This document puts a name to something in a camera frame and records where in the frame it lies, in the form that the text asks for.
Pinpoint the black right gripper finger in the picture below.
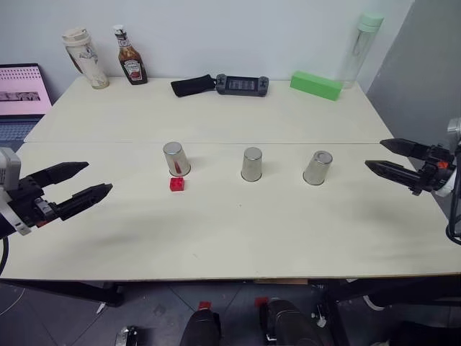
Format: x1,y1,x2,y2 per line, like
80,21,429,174
364,159,425,190
379,138,432,159

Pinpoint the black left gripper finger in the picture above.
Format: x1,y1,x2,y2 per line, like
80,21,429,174
33,161,90,190
55,182,114,221

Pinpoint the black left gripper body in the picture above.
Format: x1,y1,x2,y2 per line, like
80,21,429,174
6,175,61,229

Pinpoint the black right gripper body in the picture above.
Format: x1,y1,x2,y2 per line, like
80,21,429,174
409,144,454,198

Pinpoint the steel cup with ringed base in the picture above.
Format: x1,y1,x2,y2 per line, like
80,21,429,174
303,150,334,187

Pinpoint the open laptop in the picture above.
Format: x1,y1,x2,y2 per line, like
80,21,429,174
0,63,53,146

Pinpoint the red toy brick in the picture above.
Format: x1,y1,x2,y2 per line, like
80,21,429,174
169,176,189,194

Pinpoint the steel cup with red reflection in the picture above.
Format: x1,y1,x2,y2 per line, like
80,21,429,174
162,141,192,177

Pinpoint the clear bottle with green lid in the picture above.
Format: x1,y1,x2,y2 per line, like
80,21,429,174
338,12,385,91

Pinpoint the green rectangular box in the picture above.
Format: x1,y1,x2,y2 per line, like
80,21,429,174
290,70,344,102

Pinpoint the beige travel tumbler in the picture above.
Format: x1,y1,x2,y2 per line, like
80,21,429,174
61,27,110,90

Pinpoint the ketchup bottle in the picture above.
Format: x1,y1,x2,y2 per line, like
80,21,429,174
112,24,149,87

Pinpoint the white curved object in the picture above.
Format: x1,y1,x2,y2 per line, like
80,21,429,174
362,294,386,311

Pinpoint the shiny chrome object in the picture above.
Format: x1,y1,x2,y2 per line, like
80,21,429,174
115,325,140,346

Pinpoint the plain steel cup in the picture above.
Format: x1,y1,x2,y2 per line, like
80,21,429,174
240,146,264,182

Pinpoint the black fabric pouch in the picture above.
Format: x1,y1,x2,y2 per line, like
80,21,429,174
170,74,218,99

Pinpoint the grey handheld game console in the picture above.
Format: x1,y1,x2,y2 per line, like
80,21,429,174
215,73,272,98

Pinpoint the dark rounded shape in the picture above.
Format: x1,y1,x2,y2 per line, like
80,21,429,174
181,309,223,346
259,297,327,346

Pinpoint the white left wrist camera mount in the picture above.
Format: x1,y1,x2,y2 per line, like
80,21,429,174
0,146,32,237

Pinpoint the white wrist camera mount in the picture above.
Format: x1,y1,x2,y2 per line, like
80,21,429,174
0,146,32,237
434,116,461,198

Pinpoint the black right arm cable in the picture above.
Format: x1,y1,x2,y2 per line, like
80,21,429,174
445,143,461,247

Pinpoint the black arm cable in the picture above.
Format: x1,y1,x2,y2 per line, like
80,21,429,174
445,143,461,247
0,236,10,278

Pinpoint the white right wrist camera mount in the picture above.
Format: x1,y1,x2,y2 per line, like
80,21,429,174
434,116,461,198

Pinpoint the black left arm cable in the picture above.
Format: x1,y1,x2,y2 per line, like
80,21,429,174
0,236,10,278

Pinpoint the black table frame bar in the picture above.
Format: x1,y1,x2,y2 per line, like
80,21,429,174
0,278,125,309

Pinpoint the black table leg frame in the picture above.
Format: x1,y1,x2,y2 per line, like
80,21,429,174
313,275,461,346

